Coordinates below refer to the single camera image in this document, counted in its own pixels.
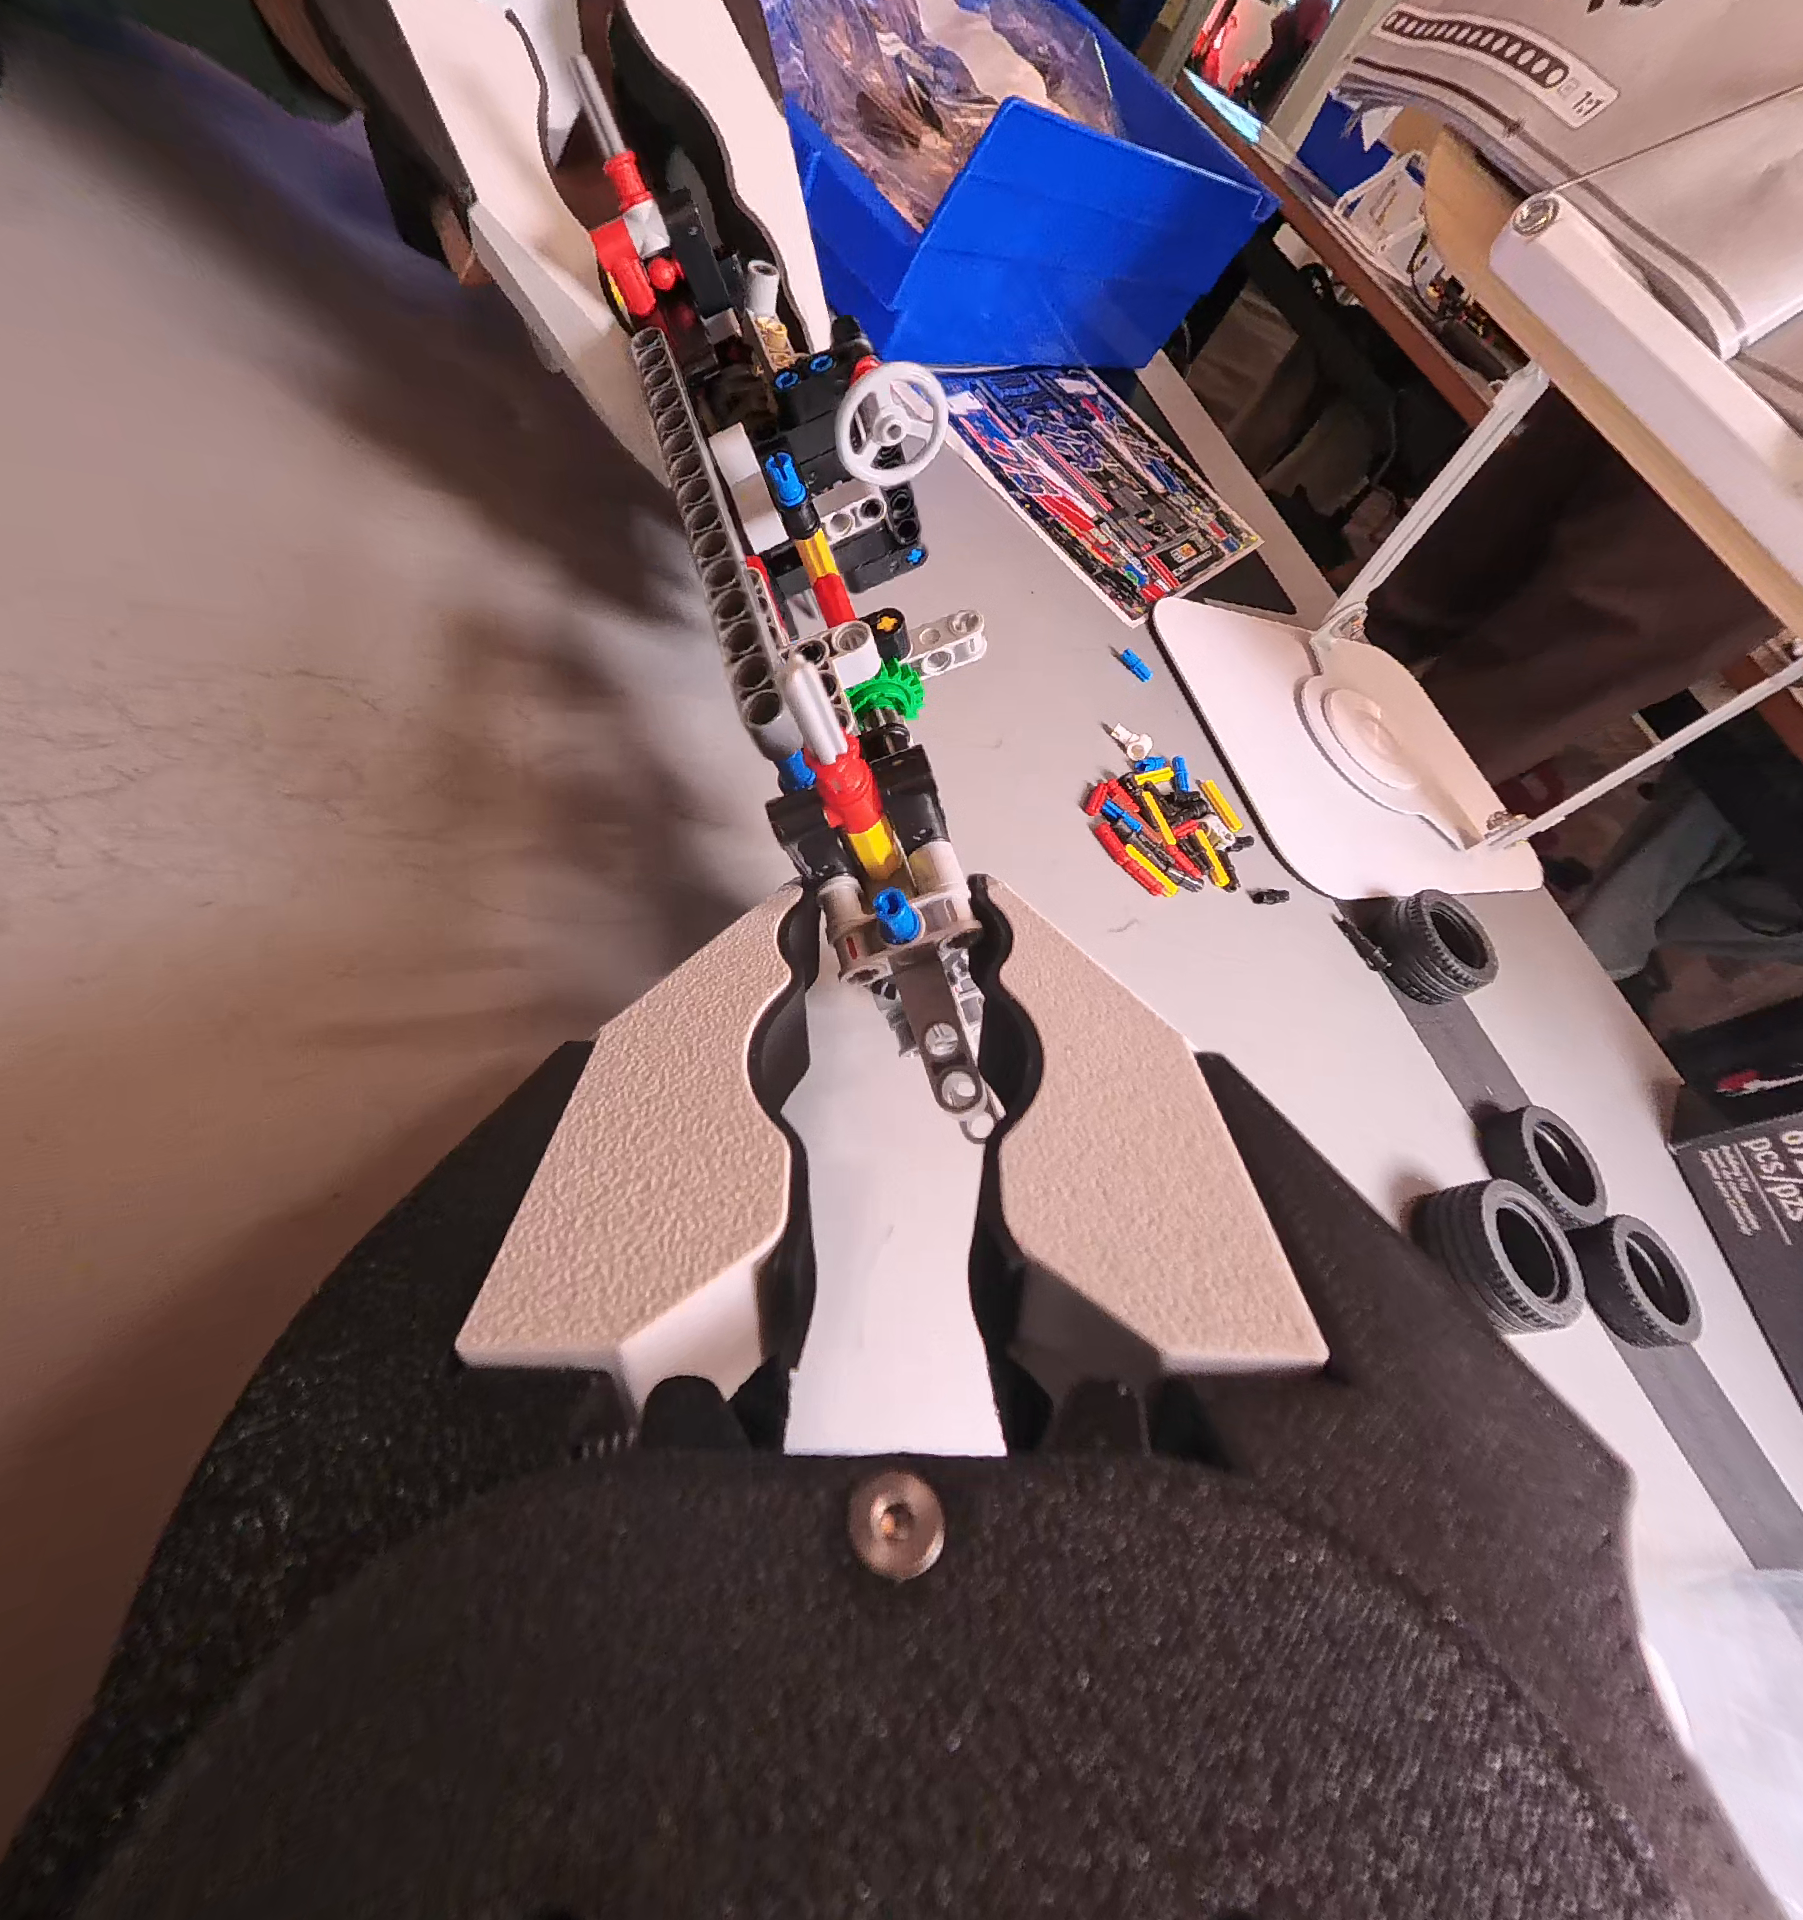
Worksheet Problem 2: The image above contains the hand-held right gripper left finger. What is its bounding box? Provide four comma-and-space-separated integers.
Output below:
454, 881, 829, 1448

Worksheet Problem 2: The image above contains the brown wooden table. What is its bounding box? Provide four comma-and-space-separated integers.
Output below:
1171, 66, 1509, 427

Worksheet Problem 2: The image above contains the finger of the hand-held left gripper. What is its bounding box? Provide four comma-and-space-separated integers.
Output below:
616, 0, 834, 345
381, 0, 663, 467

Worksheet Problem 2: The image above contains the white stand base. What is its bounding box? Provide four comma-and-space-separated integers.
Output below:
1151, 596, 1548, 902

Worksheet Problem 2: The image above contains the blue plastic bin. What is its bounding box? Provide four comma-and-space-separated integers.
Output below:
780, 0, 1282, 373

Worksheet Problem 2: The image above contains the black lego set box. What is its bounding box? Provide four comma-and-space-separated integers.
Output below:
1665, 1035, 1803, 1479

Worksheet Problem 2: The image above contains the lego car chassis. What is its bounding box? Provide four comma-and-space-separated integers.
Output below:
570, 52, 1012, 1145

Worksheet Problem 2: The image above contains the colourful sticker sheet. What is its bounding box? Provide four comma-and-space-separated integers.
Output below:
942, 364, 1265, 627

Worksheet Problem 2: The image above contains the pile of lego pins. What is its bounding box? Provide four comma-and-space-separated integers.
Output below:
1085, 749, 1261, 900

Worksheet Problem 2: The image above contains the black rubber tire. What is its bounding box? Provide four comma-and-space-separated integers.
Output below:
1377, 889, 1500, 1008
1410, 1178, 1584, 1336
1480, 1106, 1607, 1224
1572, 1215, 1706, 1349

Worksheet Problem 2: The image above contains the clear plastic bag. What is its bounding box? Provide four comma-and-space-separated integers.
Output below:
762, 0, 1142, 235

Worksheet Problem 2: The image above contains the white stand frame bar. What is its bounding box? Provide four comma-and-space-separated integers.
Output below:
1313, 190, 1803, 842

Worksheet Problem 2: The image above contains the white printed box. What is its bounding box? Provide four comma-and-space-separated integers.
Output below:
1328, 0, 1803, 361

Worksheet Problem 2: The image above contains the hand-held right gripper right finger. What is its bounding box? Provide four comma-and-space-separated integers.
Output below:
968, 875, 1332, 1448

